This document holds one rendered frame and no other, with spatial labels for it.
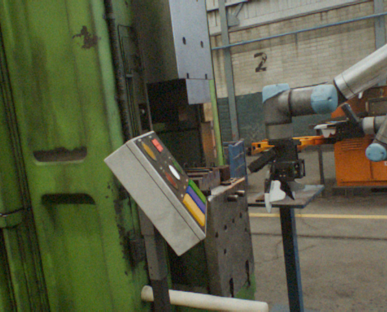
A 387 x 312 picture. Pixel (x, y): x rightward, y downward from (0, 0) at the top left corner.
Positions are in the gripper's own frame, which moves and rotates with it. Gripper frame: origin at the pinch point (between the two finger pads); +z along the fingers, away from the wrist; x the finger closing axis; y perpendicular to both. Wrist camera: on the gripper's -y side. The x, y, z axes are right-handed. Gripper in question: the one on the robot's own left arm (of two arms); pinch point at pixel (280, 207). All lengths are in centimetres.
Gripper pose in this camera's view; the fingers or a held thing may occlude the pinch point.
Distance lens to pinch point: 118.6
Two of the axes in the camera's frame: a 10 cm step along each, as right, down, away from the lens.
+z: 1.2, 9.8, 1.3
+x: 6.6, -1.8, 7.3
